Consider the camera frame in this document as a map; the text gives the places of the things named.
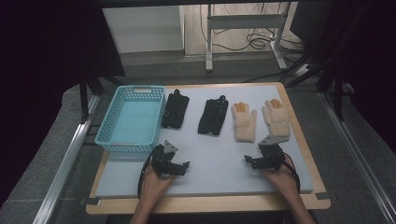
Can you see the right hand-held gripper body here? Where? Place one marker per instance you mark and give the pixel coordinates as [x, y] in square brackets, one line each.
[271, 155]

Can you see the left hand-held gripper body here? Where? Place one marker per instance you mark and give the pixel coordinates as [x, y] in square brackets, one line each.
[162, 158]

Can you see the cream fluffy glove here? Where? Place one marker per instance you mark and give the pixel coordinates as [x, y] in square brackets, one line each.
[244, 124]
[277, 119]

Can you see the teal plastic basket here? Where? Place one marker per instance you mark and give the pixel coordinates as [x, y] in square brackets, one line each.
[137, 121]

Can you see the black glove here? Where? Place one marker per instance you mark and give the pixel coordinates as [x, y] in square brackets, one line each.
[176, 110]
[213, 116]

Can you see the person's left hand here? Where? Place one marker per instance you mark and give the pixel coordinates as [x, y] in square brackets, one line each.
[155, 186]

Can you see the person's right hand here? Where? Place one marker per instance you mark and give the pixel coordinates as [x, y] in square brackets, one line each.
[285, 180]

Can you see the pale blue foam mat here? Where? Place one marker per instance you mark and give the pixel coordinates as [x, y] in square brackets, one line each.
[211, 155]

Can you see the grey tape piece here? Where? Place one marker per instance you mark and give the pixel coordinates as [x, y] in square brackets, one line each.
[323, 196]
[92, 201]

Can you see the white power strip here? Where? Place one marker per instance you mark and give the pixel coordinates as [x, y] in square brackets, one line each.
[302, 71]

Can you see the black tripod stand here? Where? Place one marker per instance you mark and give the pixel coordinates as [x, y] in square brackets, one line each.
[323, 71]

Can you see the black metal stand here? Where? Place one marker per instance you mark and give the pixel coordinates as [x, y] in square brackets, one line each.
[87, 90]

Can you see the white cabinet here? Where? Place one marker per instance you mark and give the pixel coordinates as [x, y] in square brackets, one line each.
[143, 29]

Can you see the aluminium rail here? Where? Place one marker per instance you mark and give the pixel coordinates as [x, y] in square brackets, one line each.
[67, 161]
[358, 149]

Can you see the white metal desk frame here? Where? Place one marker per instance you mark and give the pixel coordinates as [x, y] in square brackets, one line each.
[243, 21]

